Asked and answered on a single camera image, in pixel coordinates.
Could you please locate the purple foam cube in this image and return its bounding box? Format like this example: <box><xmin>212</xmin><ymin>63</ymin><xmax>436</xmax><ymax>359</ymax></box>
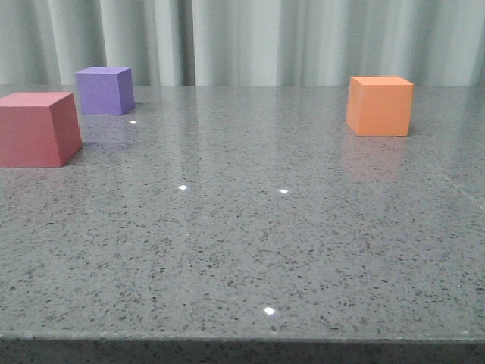
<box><xmin>75</xmin><ymin>67</ymin><xmax>135</xmax><ymax>115</ymax></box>

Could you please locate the pale green curtain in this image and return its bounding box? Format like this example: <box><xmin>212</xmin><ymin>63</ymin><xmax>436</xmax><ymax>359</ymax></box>
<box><xmin>1</xmin><ymin>1</ymin><xmax>484</xmax><ymax>86</ymax></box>

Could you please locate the red foam cube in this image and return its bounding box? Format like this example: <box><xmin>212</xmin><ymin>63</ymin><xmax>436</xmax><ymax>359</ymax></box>
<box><xmin>1</xmin><ymin>92</ymin><xmax>82</xmax><ymax>168</ymax></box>

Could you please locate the orange foam cube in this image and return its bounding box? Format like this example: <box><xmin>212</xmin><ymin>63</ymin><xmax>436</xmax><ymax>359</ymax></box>
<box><xmin>346</xmin><ymin>76</ymin><xmax>414</xmax><ymax>137</ymax></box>

